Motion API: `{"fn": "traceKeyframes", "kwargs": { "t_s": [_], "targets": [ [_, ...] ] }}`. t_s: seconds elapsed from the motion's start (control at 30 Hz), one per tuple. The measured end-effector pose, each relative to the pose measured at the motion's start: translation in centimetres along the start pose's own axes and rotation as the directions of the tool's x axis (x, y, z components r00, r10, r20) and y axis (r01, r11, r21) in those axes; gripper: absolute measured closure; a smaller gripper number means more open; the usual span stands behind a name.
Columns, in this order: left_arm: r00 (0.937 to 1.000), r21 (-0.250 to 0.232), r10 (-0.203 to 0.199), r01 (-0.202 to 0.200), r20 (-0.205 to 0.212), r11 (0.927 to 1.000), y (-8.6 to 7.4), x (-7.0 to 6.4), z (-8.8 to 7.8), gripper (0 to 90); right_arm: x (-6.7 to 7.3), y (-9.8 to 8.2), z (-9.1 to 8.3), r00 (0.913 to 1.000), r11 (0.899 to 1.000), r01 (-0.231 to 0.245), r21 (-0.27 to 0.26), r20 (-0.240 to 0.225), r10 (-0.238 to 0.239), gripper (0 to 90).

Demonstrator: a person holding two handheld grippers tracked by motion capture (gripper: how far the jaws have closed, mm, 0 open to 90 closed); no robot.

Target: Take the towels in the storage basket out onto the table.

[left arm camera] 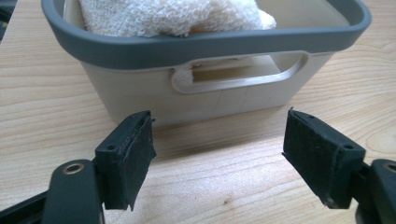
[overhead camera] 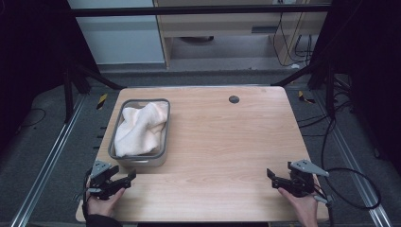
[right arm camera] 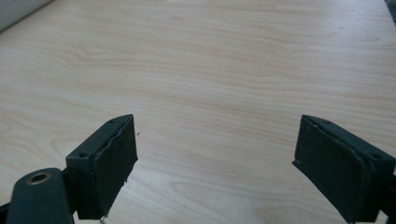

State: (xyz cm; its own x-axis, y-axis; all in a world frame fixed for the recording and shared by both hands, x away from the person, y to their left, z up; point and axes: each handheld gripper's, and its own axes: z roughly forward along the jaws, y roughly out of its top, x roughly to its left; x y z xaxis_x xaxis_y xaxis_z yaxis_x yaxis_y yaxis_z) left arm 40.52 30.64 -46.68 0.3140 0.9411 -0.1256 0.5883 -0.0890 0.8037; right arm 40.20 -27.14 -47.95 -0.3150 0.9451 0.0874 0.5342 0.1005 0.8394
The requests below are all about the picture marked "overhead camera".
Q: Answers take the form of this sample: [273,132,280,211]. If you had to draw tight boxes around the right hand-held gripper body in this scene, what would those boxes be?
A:
[285,158,334,206]

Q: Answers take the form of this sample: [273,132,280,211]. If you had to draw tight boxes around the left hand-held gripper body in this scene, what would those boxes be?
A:
[86,159,127,201]

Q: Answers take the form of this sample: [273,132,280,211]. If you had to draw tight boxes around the person's left hand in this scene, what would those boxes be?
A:
[85,187,127,218]

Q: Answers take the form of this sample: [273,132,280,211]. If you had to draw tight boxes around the person's right hand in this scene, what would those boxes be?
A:
[277,187,320,227]

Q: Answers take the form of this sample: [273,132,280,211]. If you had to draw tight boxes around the grey storage basket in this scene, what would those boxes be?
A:
[107,97,172,168]

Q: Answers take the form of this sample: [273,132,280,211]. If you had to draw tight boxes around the white towel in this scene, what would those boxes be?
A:
[113,100,170,158]

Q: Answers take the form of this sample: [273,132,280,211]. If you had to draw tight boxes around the yellow black hazard tape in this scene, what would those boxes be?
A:
[96,93,109,111]
[297,90,317,105]

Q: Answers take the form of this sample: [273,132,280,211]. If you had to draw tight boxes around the black metal stand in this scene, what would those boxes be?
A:
[61,58,127,125]
[270,58,337,119]

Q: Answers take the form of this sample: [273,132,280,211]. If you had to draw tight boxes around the white cabinet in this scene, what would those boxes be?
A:
[66,0,166,66]

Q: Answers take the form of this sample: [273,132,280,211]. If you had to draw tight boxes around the light wooden shelf unit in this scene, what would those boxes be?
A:
[152,0,333,69]

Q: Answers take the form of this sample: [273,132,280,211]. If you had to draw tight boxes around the black horizontal bar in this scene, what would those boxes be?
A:
[70,3,333,18]

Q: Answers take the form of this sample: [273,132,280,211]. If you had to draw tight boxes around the aluminium floor rail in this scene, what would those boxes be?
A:
[9,94,88,227]
[313,91,393,227]

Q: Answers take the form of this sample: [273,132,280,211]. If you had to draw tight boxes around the black cable loop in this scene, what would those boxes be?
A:
[321,117,383,211]

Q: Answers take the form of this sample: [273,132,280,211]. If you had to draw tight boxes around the thin black floor cable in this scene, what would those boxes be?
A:
[17,107,47,130]

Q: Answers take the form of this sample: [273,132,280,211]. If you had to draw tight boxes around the black hanging cables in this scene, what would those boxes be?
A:
[271,11,315,68]

